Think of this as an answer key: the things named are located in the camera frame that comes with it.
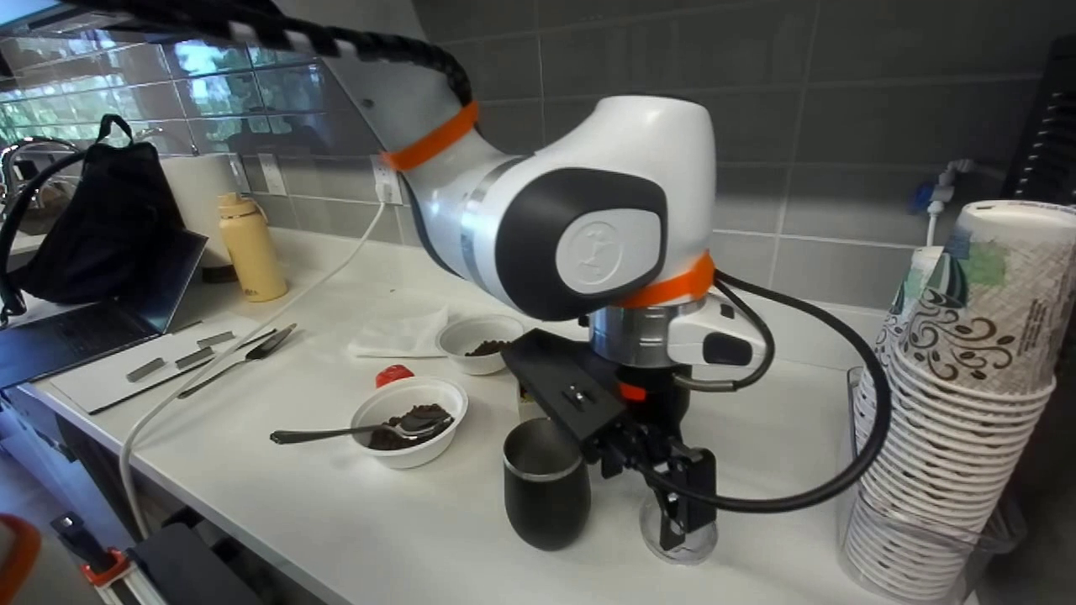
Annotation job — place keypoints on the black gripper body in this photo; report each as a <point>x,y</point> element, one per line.
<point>650,409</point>

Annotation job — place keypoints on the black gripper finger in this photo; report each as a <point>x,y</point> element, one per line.
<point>633,455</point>
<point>691,491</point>

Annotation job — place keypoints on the black thermos cup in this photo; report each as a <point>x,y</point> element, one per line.
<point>546,498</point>

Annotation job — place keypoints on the coffee beans heap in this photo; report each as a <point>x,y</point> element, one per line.
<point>487,347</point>

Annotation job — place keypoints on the white bowl without spoon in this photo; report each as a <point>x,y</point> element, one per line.
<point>458,361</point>

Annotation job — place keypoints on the white bowl with spoon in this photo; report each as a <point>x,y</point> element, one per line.
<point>415,455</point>

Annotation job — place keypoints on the coffee beans under spoon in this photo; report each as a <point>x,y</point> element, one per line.
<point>388,439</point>

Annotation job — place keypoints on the red rounded plastic object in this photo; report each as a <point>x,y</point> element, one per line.
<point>396,374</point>

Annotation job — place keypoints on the white bottle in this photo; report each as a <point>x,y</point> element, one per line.
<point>965,449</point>

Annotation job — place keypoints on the metal spoon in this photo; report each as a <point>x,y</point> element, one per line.
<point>338,431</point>

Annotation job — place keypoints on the curved silver metal tube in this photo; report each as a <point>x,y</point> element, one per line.
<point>934,220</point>

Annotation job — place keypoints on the black fork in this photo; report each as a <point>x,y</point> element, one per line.
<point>254,351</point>

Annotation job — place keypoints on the yellow bottle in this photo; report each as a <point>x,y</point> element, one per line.
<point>256,253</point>

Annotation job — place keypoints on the long thin black utensil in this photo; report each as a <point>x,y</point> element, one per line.
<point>169,385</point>

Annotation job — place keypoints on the white cylindrical container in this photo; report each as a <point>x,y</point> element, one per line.
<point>205,197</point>

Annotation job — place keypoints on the black flat laptop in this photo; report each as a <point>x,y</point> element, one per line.
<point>80,337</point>

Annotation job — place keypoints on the black bag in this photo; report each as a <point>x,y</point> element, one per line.
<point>103,220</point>

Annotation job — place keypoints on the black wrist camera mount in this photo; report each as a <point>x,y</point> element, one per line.
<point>568,392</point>

